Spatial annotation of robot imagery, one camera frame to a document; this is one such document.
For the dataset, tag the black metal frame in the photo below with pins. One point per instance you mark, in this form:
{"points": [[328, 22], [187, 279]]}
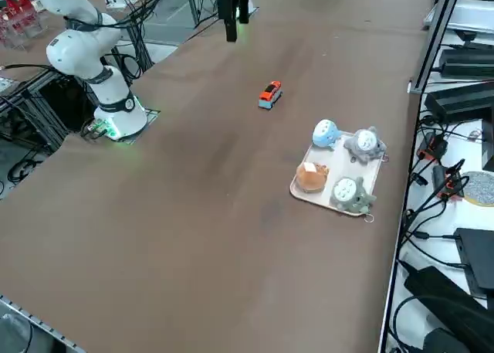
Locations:
{"points": [[50, 109]]}

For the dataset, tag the aluminium edge rail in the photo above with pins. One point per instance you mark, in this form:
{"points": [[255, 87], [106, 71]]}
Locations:
{"points": [[38, 321]]}

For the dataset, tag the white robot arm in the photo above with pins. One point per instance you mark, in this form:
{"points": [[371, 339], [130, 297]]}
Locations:
{"points": [[77, 48]]}

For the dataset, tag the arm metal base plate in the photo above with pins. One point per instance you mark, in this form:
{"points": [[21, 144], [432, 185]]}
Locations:
{"points": [[253, 11], [152, 114]]}

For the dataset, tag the orange and black connector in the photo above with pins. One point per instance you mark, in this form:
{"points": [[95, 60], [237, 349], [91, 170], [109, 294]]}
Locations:
{"points": [[447, 183], [432, 146]]}

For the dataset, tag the aluminium profile post with bracket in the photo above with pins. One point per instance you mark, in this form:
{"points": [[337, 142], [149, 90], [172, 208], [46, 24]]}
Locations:
{"points": [[435, 40]]}

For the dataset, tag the grey plush toy keyring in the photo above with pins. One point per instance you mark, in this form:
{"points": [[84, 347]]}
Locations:
{"points": [[364, 142], [347, 192]]}

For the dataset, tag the beige plastic tray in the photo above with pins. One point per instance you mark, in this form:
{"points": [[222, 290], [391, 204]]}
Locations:
{"points": [[347, 167]]}

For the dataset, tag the light blue plush toy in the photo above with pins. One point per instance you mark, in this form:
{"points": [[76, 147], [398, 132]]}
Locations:
{"points": [[326, 133]]}

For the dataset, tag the red and clear rack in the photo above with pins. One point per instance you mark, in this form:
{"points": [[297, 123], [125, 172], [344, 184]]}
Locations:
{"points": [[19, 17]]}

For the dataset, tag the black flat box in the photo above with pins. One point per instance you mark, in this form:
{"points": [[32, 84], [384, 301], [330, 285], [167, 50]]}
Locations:
{"points": [[478, 260]]}

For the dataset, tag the black stand frame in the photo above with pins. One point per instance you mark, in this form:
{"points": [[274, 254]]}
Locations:
{"points": [[200, 1]]}

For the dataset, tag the round silver disc yellow rim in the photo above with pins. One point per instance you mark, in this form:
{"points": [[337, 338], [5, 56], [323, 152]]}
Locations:
{"points": [[480, 189]]}

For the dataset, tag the brown plush toy white hat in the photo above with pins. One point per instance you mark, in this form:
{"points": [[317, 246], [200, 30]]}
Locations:
{"points": [[310, 179]]}

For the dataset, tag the grey flat metal case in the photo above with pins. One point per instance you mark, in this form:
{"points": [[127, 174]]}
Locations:
{"points": [[463, 13]]}

